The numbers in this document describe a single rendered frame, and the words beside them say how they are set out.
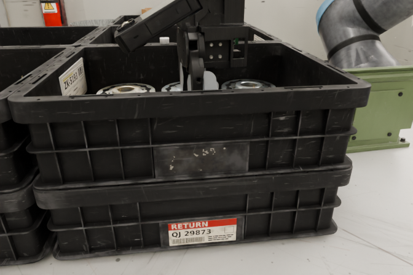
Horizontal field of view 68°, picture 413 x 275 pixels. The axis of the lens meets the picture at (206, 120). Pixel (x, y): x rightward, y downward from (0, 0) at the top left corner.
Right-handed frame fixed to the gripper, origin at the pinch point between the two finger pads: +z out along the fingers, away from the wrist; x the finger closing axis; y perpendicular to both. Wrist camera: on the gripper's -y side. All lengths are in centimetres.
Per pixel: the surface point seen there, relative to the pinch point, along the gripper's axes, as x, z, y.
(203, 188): -11.3, 3.9, -0.7
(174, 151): -10.3, -1.0, -3.9
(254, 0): 313, 1, 140
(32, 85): -3.5, -8.1, -18.8
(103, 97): -9.6, -8.1, -10.8
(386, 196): -7.1, 15.0, 32.7
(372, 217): -10.9, 15.0, 26.6
